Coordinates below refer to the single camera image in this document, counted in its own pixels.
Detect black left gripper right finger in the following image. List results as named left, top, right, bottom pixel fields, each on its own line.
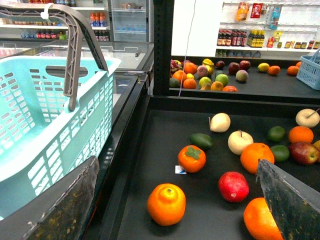
left=256, top=159, right=320, bottom=240

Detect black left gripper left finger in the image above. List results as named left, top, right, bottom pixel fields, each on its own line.
left=21, top=155, right=100, bottom=240

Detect light teal shopping basket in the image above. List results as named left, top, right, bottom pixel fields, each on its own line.
left=0, top=56, right=121, bottom=219

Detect grey basket handle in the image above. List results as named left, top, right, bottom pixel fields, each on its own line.
left=0, top=1, right=108, bottom=111

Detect black fruit display shelf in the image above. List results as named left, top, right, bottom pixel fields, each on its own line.
left=98, top=96, right=320, bottom=240

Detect red apple on far shelf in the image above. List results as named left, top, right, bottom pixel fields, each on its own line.
left=239, top=60, right=251, bottom=71

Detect orange fruit at bottom right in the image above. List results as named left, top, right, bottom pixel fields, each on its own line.
left=243, top=197, right=284, bottom=240

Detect red apple right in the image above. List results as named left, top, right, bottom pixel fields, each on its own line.
left=288, top=142, right=320, bottom=166

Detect green lime lower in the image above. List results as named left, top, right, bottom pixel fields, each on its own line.
left=270, top=145, right=290, bottom=163

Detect green lime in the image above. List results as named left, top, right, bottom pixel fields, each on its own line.
left=267, top=126, right=286, bottom=143
left=270, top=145, right=290, bottom=163

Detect red pomegranate fruit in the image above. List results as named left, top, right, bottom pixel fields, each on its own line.
left=218, top=171, right=250, bottom=203

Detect large orange fruit centre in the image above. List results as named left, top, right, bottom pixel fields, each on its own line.
left=240, top=142, right=275, bottom=175

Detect green lime upper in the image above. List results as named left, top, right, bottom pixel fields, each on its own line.
left=267, top=126, right=286, bottom=143

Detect white pear centre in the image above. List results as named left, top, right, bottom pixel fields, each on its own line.
left=227, top=130, right=254, bottom=156

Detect white pear with stem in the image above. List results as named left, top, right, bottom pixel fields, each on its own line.
left=295, top=108, right=320, bottom=128

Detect dark green avocado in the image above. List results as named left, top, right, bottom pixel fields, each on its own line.
left=189, top=133, right=214, bottom=151

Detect orange with dimpled top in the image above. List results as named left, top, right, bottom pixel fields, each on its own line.
left=146, top=183, right=186, bottom=227

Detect white pear upper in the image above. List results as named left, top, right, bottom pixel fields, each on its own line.
left=209, top=112, right=231, bottom=133

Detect orange persimmon with green leaf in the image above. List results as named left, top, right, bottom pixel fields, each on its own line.
left=177, top=145, right=207, bottom=173

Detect small white label tag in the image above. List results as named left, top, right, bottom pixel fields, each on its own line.
left=175, top=165, right=187, bottom=175

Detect small blue basket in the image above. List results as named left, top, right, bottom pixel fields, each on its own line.
left=296, top=49, right=320, bottom=91

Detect yellow label bottles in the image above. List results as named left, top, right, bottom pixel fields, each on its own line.
left=246, top=29, right=265, bottom=48

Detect row of dark sauce bottles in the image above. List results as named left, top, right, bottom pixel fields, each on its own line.
left=216, top=28, right=248, bottom=47

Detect red snack bag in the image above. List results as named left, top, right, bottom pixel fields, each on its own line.
left=250, top=2, right=263, bottom=19

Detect orange snack bag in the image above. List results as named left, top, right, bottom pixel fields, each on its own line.
left=235, top=1, right=250, bottom=22

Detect black shelf post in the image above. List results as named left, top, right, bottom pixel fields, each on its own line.
left=153, top=0, right=175, bottom=95

